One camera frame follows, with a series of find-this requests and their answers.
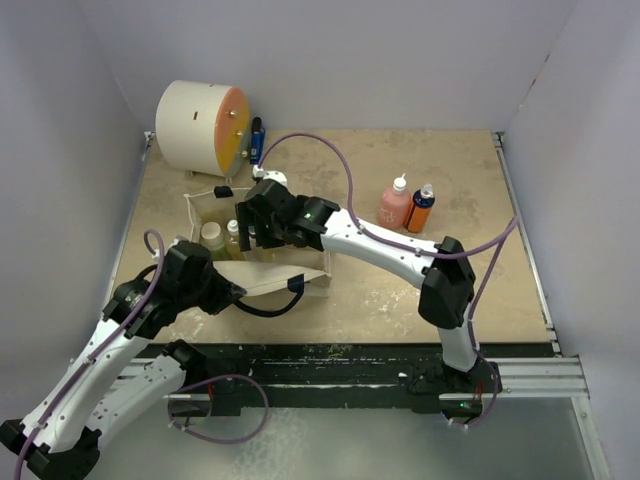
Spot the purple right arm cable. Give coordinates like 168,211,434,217
257,132,521,431

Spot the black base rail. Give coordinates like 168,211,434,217
174,343,502,416

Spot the orange blue pump bottle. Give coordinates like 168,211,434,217
404,183,435,233

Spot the blue lighter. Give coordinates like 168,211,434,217
249,116,266,165

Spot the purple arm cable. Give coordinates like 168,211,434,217
12,229,169,479
257,132,521,431

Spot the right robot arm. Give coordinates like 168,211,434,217
236,180,480,391

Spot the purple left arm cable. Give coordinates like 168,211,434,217
12,229,169,479

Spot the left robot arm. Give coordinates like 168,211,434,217
1,240,246,479

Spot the beige canvas bag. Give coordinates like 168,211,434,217
184,186,332,297

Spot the green bottle cream cap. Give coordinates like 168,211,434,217
200,222,231,261

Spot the white cylinder drum orange face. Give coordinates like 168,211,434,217
155,80,251,178

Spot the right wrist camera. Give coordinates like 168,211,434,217
252,165,288,187

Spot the yellow bottle white cap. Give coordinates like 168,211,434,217
226,219,245,261

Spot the pink pump bottle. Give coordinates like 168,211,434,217
377,174,411,230

